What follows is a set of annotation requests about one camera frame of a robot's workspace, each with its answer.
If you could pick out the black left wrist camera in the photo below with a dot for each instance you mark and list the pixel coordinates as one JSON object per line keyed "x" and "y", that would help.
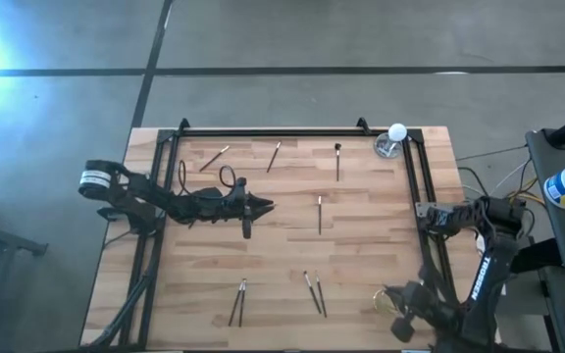
{"x": 247, "y": 229}

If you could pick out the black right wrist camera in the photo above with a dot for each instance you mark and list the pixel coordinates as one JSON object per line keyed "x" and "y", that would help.
{"x": 402, "y": 329}

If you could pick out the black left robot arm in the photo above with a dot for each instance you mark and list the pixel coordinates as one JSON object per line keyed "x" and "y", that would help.
{"x": 135, "y": 191}

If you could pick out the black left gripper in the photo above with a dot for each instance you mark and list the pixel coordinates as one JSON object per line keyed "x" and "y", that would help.
{"x": 238, "y": 203}

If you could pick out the black aluminium table frame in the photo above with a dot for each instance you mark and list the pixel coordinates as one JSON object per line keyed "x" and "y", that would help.
{"x": 282, "y": 132}

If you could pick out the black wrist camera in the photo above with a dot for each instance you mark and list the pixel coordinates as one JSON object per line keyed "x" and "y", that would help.
{"x": 247, "y": 229}
{"x": 402, "y": 329}

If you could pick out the white bulb lamp chrome base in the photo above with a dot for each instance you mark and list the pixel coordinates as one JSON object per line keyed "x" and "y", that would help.
{"x": 397, "y": 132}

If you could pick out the black metal stand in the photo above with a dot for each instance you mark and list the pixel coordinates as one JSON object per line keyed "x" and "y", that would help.
{"x": 13, "y": 242}

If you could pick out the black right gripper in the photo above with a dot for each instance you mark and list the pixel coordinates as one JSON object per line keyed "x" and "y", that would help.
{"x": 422, "y": 300}

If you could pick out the thin black makeup brush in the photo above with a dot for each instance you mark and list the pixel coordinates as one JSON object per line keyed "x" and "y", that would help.
{"x": 273, "y": 157}
{"x": 235, "y": 304}
{"x": 321, "y": 296}
{"x": 312, "y": 292}
{"x": 214, "y": 158}
{"x": 241, "y": 304}
{"x": 319, "y": 216}

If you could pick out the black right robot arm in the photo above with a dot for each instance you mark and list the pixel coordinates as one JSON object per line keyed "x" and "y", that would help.
{"x": 483, "y": 279}

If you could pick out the makeup brush round black head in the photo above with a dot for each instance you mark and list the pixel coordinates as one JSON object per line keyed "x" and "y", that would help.
{"x": 337, "y": 164}

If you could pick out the black flat bar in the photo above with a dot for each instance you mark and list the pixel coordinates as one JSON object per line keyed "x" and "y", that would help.
{"x": 537, "y": 255}

